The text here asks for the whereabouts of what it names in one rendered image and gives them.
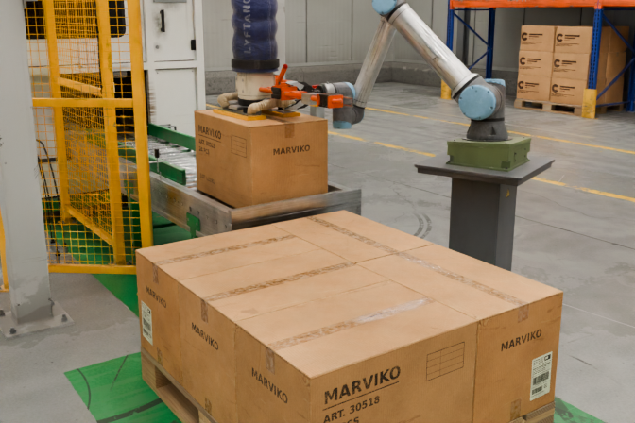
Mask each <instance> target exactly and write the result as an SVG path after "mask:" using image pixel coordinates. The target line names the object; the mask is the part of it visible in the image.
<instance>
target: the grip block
mask: <svg viewBox="0 0 635 423"><path fill-rule="evenodd" d="M297 90H298V87H297V86H288V87H287V85H274V86H272V87H271V91H272V95H271V98H272V99H281V100H294V99H292V98H289V96H284V95H283V93H284V92H292V91H297Z"/></svg>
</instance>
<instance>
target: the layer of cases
mask: <svg viewBox="0 0 635 423"><path fill-rule="evenodd" d="M135 258H136V273H137V288H138V303H139V318H140V333H141V346H142V347H143V348H144V349H145V350H146V351H147V352H148V353H149V354H150V355H151V356H152V357H153V358H154V359H155V360H156V361H157V362H158V363H159V364H160V365H161V366H162V367H163V368H164V369H165V370H166V371H167V372H168V373H169V374H170V375H171V376H172V377H173V378H174V379H175V380H176V381H177V382H178V383H179V384H180V385H181V386H182V387H183V388H184V389H185V390H186V391H187V392H188V393H189V394H190V395H191V396H192V397H193V398H194V399H195V400H196V401H197V402H198V403H199V404H200V405H201V406H202V407H203V408H204V409H205V410H206V411H207V412H208V413H209V414H210V415H211V416H212V417H213V418H214V419H215V420H216V421H217V422H218V423H509V422H511V421H513V420H515V419H517V418H519V417H522V416H524V415H527V414H529V413H531V412H533V411H536V410H538V409H539V408H541V407H543V406H545V405H547V404H549V403H552V402H554V399H555V388H556V377H557V366H558V345H559V334H560V323H561V312H562V300H563V291H560V290H559V289H556V288H553V287H551V286H548V285H545V284H542V283H540V282H537V281H534V280H532V279H528V278H526V277H523V276H520V275H518V274H515V273H512V272H509V271H507V270H505V269H502V268H500V267H497V266H494V265H492V264H489V263H486V262H482V261H479V260H477V259H475V258H472V257H469V256H467V255H464V254H461V253H459V252H456V251H453V250H451V249H449V248H446V247H443V246H441V245H435V244H434V243H431V242H428V241H426V240H423V239H421V238H419V237H416V236H413V235H410V234H408V233H405V232H402V231H400V230H397V229H394V228H391V227H388V226H386V225H383V224H380V223H377V222H375V221H372V220H369V219H368V218H365V217H362V216H360V215H357V214H354V213H352V212H349V211H344V210H343V211H334V212H329V213H323V214H319V215H314V216H309V217H303V218H299V219H294V220H289V221H283V222H279V223H274V224H270V225H263V226H259V227H254V228H244V229H239V230H235V231H230V232H224V233H219V234H215V235H210V236H204V237H199V238H195V239H190V240H184V241H179V242H175V243H170V244H164V245H155V246H151V247H145V248H140V249H136V250H135Z"/></svg>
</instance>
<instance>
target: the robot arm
mask: <svg viewBox="0 0 635 423"><path fill-rule="evenodd" d="M372 6H373V8H374V10H375V11H376V12H377V13H379V16H380V18H381V21H380V23H379V25H378V27H377V30H376V32H375V35H374V37H373V40H372V43H371V45H370V48H369V51H368V53H367V56H366V58H365V61H364V63H363V66H362V68H361V71H360V74H359V76H358V78H357V80H356V83H355V85H354V87H353V85H352V84H351V83H349V82H339V83H329V82H327V83H321V84H320V85H319V86H317V87H316V88H313V87H312V86H310V85H308V84H307V83H306V82H302V81H287V82H285V83H286V84H288V85H291V86H297V87H298V91H305V92H308V93H312V92H313V91H316V92H318V93H341V94H345V96H347V97H353V108H352V107H348V106H345V107H342V108H333V128H336V129H351V128H352V125H355V124H358V123H360V122H361V121H362V120H363V118H364V115H365V113H364V110H365V107H366V104H367V102H368V99H369V95H370V93H371V90H372V88H373V85H374V83H375V80H376V78H377V76H378V74H379V72H380V69H381V67H382V64H383V62H384V59H385V57H386V53H387V50H388V48H389V46H390V44H391V41H392V39H393V36H394V34H395V31H396V30H397V31H398V32H399V33H400V34H401V35H402V36H403V37H404V38H405V39H406V40H407V42H408V43H409V44H410V45H411V46H412V47H413V48H414V49H415V50H416V51H417V52H418V54H419V55H420V56H421V57H422V58H423V59H424V60H425V61H426V62H427V63H428V65H429V66H430V67H431V68H432V69H433V70H434V71H435V72H436V73H437V74H438V76H439V77H440V78H441V79H442V80H443V81H444V82H445V83H446V84H447V85H448V86H449V88H450V89H451V90H452V91H453V99H454V100H455V101H456V103H457V104H458V105H459V107H460V110H461V111H462V113H463V114H464V115H465V116H466V117H468V118H470V119H471V124H470V126H469V129H468V131H467V134H466V138H467V139H471V140H486V141H491V140H505V139H508V132H507V129H506V125H505V95H506V85H505V81H504V80H502V79H483V78H482V77H481V76H480V75H479V74H473V73H471V72H470V71H469V70H468V69H467V68H466V66H465V65H464V64H463V63H462V62H461V61H460V60H459V59H458V58H457V57H456V56H455V55H454V53H453V52H452V51H451V50H450V49H449V48H448V47H447V46H446V45H445V44H444V43H443V42H442V41H441V39H440V38H439V37H438V36H437V35H436V34H435V33H434V32H433V31H432V30H431V29H430V28H429V26H428V25H427V24H426V23H425V22H424V21H423V20H422V19H421V18H420V17H419V16H418V15H417V13H416V12H415V11H414V10H413V9H412V8H411V7H409V5H408V4H407V3H406V0H372ZM295 101H297V102H296V103H295V104H290V105H288V107H286V108H285V109H286V110H298V109H303V108H305V107H307V106H308V105H306V104H302V103H301V99H300V100H295Z"/></svg>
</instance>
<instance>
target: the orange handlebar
mask: <svg viewBox="0 0 635 423"><path fill-rule="evenodd" d="M287 81H292V80H285V79H283V80H282V82H281V85H287V87H288V86H291V85H288V84H286V83H285V82H287ZM269 88H271V87H267V88H264V87H260V88H259V91H260V92H263V93H272V91H271V89H269ZM302 93H307V92H305V91H292V92H284V93H283V95H284V96H289V98H292V99H301V94H302ZM342 103H343V100H342V99H341V98H340V99H333V100H332V104H333V105H339V104H342Z"/></svg>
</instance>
